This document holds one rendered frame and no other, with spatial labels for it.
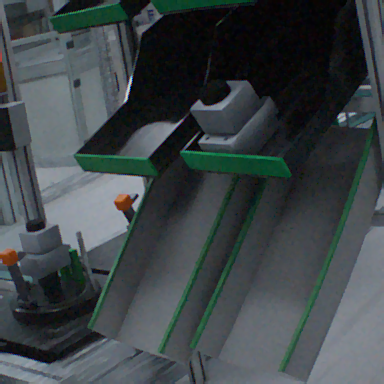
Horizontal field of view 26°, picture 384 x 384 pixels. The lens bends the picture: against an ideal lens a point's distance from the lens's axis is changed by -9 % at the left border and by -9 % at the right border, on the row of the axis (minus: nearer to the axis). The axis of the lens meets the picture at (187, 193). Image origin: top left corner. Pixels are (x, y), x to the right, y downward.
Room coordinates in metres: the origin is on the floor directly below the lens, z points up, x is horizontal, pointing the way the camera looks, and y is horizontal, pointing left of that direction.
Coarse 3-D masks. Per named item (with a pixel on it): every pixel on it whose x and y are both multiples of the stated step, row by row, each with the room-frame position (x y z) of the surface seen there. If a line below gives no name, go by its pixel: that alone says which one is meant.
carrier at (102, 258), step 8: (112, 240) 1.37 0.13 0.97; (120, 240) 1.36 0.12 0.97; (104, 248) 1.34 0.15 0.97; (112, 248) 1.33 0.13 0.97; (80, 256) 1.31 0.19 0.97; (88, 256) 1.31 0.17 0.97; (96, 256) 1.30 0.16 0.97; (104, 256) 1.30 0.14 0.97; (112, 256) 1.29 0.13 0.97; (96, 264) 1.26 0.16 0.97; (104, 264) 1.26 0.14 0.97; (112, 264) 1.25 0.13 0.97; (96, 272) 1.24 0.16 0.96; (104, 272) 1.23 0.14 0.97
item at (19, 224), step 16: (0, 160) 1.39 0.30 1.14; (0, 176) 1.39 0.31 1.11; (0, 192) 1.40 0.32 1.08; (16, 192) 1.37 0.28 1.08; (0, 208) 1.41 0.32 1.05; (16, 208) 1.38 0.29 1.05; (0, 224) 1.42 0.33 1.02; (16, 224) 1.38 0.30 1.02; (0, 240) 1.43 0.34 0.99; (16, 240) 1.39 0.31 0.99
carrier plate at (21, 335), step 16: (0, 304) 1.15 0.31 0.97; (0, 320) 1.08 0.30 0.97; (80, 320) 1.04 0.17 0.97; (0, 336) 1.02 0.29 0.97; (16, 336) 1.01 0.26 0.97; (32, 336) 1.01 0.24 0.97; (48, 336) 1.00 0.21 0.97; (64, 336) 0.99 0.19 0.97; (80, 336) 0.98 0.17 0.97; (96, 336) 1.00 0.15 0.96; (16, 352) 1.00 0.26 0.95; (32, 352) 0.97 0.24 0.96; (48, 352) 0.95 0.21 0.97; (64, 352) 0.95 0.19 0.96
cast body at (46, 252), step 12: (36, 228) 1.10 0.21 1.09; (48, 228) 1.10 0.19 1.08; (24, 240) 1.10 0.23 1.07; (36, 240) 1.08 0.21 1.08; (48, 240) 1.10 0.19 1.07; (60, 240) 1.11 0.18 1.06; (36, 252) 1.09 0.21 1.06; (48, 252) 1.09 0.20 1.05; (60, 252) 1.11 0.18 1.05; (24, 264) 1.09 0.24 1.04; (36, 264) 1.07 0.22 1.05; (48, 264) 1.09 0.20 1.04; (60, 264) 1.10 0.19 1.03; (36, 276) 1.08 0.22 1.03
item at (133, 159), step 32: (160, 32) 1.01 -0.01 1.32; (192, 32) 1.04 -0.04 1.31; (224, 32) 0.90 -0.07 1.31; (160, 64) 1.00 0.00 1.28; (192, 64) 1.02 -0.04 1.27; (224, 64) 0.89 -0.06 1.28; (128, 96) 0.97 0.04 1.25; (160, 96) 0.98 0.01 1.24; (192, 96) 0.94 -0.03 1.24; (128, 128) 0.95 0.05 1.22; (160, 128) 0.91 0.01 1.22; (192, 128) 0.86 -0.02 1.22; (96, 160) 0.89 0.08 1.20; (128, 160) 0.84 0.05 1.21; (160, 160) 0.83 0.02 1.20
